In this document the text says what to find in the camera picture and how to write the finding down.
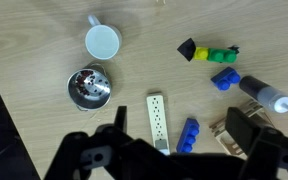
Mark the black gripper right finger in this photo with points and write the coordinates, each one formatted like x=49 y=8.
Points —
x=244 y=128

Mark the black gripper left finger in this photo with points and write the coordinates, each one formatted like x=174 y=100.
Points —
x=84 y=150

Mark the blue three stud Lego brick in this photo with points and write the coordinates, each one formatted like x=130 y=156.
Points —
x=188 y=136

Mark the blue two stud Lego brick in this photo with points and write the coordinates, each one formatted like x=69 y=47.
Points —
x=226 y=79

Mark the green two stud Lego brick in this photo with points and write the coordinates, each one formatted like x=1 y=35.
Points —
x=222 y=55

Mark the small black toy piece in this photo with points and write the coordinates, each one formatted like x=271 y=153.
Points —
x=234 y=48

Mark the yellow Lego brick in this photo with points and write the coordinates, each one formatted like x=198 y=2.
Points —
x=201 y=53

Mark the squeeze bottle with dark liquid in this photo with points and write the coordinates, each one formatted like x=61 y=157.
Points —
x=264 y=93

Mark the small steel pot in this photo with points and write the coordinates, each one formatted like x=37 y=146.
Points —
x=94 y=95

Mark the red beans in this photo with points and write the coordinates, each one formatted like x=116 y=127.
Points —
x=83 y=81

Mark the white power strip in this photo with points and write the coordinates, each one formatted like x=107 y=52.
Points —
x=158 y=120

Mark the black triangular block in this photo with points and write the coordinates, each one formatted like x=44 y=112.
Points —
x=186 y=49

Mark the white ceramic mug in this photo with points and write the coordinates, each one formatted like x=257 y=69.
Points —
x=102 y=41

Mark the light wooden box frame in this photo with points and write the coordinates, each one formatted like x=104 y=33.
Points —
x=229 y=141

